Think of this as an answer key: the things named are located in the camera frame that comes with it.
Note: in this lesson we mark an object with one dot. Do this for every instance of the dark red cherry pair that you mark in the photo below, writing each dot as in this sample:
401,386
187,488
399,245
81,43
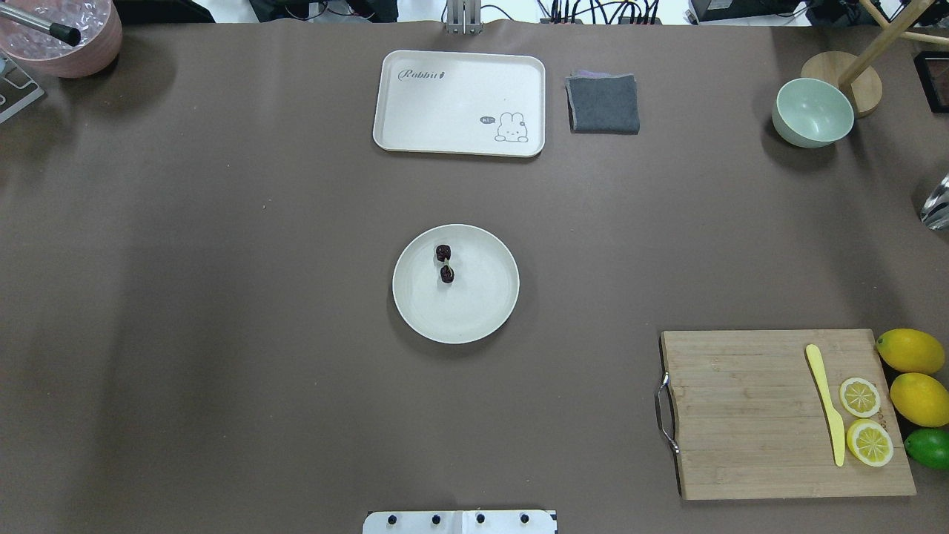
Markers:
443,256

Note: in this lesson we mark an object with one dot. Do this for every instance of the cream rabbit tray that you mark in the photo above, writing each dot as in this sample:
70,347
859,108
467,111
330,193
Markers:
461,103

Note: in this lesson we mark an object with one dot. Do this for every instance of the black framed wooden tray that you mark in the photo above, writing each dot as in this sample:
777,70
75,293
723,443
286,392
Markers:
932,69

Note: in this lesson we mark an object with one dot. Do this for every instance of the cream round plate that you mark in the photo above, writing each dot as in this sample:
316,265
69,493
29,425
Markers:
482,297

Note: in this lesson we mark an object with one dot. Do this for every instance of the grey folded cloth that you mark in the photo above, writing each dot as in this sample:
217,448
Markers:
603,103

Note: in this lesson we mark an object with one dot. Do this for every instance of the mint green bowl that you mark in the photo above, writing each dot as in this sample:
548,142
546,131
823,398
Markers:
810,113

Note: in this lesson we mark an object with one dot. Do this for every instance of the yellow plastic knife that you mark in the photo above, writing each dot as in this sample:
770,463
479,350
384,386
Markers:
835,422

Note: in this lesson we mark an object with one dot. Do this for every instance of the lemon slice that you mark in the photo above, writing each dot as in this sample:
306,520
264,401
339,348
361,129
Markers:
869,442
860,397

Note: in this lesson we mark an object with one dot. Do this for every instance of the wooden mug tree stand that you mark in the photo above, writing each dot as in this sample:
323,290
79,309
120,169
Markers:
854,75

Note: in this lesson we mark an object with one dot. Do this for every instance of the pink bowl with ice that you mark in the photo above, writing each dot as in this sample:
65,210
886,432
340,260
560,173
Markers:
101,30

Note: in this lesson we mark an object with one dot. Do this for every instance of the yellow lemon near board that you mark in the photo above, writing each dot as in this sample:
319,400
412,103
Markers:
908,350

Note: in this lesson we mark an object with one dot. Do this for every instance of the steel scoop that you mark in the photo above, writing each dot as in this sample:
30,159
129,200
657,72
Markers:
934,210

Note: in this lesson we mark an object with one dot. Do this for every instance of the outer yellow lemon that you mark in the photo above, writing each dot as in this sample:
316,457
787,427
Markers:
921,399

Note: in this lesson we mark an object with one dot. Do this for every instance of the white cup rack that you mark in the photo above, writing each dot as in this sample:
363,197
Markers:
18,89

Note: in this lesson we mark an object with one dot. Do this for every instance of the green lime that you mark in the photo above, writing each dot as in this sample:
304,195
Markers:
928,446

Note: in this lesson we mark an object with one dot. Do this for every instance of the aluminium frame post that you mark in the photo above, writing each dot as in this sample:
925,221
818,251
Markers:
463,17

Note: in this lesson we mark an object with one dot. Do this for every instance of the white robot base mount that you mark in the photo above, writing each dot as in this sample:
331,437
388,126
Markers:
461,521

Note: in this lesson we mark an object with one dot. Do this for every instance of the steel ice scoop handle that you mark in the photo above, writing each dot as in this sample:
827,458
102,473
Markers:
69,35

